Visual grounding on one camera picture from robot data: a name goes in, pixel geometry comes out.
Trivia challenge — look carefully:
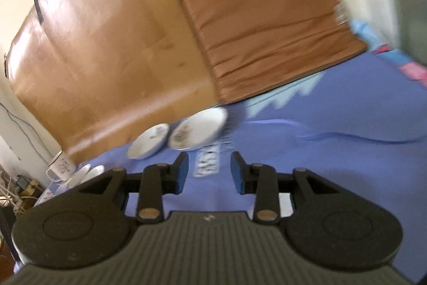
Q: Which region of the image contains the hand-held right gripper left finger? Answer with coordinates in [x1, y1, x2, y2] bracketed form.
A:
[78, 151, 189, 225]

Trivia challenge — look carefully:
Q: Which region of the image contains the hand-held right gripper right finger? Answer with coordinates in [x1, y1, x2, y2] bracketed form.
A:
[231, 151, 345, 225]

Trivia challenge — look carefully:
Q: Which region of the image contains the white printed plate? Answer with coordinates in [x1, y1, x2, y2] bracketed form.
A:
[168, 107, 228, 151]
[127, 123, 170, 160]

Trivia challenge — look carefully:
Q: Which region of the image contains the small white bowl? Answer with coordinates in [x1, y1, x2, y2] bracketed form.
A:
[80, 165, 106, 186]
[68, 164, 92, 189]

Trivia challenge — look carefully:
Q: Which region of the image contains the blue printed blanket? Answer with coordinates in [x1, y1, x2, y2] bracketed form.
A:
[13, 49, 427, 285]

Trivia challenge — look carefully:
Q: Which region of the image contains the white enamel mug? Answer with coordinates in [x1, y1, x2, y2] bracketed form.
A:
[46, 151, 77, 182]

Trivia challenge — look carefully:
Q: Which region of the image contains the brown cushion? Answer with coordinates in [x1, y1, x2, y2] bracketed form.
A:
[180, 0, 368, 105]

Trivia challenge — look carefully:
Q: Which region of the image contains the brown wooden headboard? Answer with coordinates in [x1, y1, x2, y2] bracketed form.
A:
[6, 0, 221, 163]

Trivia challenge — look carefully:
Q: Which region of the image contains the pink patterned cloth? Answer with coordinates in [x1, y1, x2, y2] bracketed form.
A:
[374, 44, 427, 85]

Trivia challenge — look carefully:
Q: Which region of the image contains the white power strip with cables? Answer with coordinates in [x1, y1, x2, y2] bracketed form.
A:
[0, 168, 42, 215]

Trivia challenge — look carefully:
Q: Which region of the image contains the dark wall cable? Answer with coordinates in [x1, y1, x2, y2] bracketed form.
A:
[0, 101, 49, 169]

